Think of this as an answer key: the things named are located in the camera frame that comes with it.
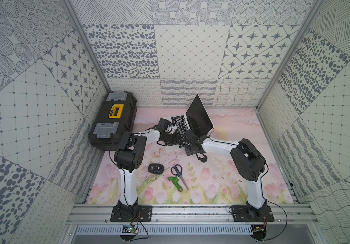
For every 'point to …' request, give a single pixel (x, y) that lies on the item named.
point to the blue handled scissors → (176, 170)
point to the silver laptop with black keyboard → (196, 118)
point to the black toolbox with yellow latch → (115, 118)
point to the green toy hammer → (175, 181)
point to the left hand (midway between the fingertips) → (181, 140)
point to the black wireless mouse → (155, 168)
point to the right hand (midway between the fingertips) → (192, 149)
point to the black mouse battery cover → (204, 159)
